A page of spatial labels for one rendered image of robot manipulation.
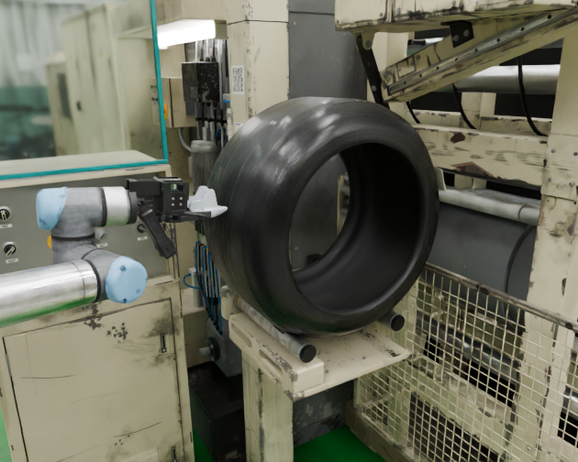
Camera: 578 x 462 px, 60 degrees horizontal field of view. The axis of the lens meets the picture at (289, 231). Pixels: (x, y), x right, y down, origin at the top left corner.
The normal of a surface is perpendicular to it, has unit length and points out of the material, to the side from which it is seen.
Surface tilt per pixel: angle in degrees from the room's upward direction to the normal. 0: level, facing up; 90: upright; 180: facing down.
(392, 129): 80
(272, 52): 90
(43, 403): 90
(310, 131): 50
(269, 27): 90
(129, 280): 90
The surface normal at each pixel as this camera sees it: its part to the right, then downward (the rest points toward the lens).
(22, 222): 0.52, 0.25
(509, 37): -0.86, 0.16
